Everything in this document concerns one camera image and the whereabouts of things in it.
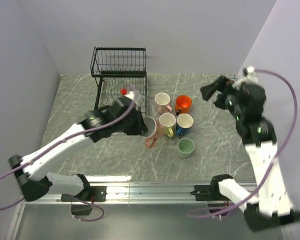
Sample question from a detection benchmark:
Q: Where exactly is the black wire dish rack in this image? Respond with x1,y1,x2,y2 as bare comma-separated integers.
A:
90,47,148,116

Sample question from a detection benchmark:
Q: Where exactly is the pale pink mug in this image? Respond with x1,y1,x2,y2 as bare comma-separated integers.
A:
154,92,172,114

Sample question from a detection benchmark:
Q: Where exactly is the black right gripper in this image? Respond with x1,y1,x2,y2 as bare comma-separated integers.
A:
198,74,244,119

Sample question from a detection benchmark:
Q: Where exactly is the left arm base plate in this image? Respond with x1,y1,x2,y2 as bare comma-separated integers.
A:
60,185,107,202

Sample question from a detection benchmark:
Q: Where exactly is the aluminium mounting rail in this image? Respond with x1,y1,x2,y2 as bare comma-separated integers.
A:
4,181,291,240

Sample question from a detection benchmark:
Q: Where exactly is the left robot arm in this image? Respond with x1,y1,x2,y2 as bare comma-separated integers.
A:
9,92,148,202

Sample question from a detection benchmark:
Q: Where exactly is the blue mug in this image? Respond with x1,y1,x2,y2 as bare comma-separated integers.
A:
176,113,194,137

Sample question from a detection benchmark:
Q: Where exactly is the yellow-green faceted mug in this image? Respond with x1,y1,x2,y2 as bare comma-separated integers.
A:
159,112,176,138

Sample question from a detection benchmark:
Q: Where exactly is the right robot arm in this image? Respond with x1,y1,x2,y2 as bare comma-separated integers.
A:
200,76,300,232

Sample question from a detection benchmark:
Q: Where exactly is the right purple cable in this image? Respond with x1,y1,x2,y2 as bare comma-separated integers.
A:
187,69,297,220

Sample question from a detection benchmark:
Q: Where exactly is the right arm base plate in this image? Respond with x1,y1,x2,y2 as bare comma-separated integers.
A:
190,184,226,202

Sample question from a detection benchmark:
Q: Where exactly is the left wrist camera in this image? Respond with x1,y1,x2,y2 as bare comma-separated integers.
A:
120,88,144,107

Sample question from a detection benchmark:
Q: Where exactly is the salmon floral mug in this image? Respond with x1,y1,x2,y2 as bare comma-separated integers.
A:
141,116,165,149

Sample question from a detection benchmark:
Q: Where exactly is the light green tumbler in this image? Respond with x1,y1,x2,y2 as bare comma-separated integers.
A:
177,137,195,159

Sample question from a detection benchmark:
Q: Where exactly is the orange mug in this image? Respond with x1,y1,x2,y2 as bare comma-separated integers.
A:
175,95,192,116

